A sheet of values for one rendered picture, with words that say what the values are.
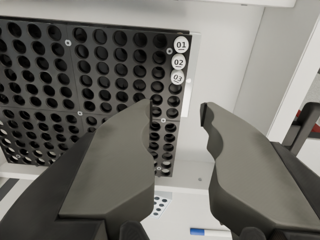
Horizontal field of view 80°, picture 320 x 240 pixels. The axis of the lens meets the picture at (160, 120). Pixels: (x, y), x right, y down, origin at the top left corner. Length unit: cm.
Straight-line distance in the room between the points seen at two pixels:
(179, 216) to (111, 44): 50
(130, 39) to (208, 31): 10
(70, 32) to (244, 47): 19
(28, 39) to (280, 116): 24
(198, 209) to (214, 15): 47
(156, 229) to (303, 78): 57
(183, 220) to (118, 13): 53
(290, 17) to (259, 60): 5
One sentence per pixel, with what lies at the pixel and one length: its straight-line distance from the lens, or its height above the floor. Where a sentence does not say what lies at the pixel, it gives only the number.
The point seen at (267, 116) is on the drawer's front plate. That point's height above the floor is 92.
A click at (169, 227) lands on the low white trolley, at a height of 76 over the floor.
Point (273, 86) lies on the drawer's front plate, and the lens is 21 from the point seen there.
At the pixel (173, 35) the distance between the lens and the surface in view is 18.
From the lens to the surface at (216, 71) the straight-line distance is 26.
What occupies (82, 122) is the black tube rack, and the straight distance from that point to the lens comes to 24.
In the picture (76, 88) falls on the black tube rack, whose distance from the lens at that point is 22.
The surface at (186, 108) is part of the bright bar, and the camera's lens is 26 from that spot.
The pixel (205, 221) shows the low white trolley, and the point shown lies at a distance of 63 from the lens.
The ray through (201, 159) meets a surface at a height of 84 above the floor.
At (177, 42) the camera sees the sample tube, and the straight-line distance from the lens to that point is 17.
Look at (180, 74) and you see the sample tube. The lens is 18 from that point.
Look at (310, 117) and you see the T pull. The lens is 24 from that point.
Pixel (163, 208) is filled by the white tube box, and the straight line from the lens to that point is 51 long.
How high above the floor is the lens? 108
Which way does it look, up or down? 59 degrees down
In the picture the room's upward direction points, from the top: 174 degrees counter-clockwise
